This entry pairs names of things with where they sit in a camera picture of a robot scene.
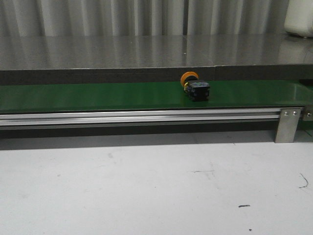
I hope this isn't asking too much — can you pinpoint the orange push button switch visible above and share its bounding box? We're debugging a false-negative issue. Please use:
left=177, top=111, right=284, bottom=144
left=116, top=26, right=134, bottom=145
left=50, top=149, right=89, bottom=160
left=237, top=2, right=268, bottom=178
left=180, top=71, right=210, bottom=101

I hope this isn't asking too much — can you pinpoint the green conveyor belt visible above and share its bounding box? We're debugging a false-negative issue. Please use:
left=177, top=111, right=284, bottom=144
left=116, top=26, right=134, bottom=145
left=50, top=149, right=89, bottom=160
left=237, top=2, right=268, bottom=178
left=0, top=80, right=313, bottom=114

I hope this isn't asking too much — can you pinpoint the right conveyor end plate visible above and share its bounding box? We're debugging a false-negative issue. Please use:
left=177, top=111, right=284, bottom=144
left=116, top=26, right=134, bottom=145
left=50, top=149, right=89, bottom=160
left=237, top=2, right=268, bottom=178
left=303, top=105, right=313, bottom=121

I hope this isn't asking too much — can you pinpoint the white pleated curtain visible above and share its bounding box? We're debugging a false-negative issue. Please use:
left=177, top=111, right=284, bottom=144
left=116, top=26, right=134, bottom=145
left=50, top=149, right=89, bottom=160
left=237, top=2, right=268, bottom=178
left=0, top=0, right=288, bottom=36

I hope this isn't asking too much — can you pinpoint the white plastic container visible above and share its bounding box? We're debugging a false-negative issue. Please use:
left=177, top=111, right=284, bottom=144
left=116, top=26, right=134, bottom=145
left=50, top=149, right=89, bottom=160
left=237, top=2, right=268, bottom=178
left=284, top=0, right=313, bottom=37

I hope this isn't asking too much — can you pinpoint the aluminium conveyor frame rail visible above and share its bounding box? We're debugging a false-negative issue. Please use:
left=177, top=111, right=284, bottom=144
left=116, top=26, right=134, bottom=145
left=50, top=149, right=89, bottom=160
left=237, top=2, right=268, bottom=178
left=0, top=107, right=306, bottom=127

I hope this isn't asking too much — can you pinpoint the right steel support bracket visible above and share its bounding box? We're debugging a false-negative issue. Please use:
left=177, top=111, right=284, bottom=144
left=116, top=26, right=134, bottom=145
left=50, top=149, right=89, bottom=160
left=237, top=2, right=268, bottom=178
left=274, top=108, right=301, bottom=143

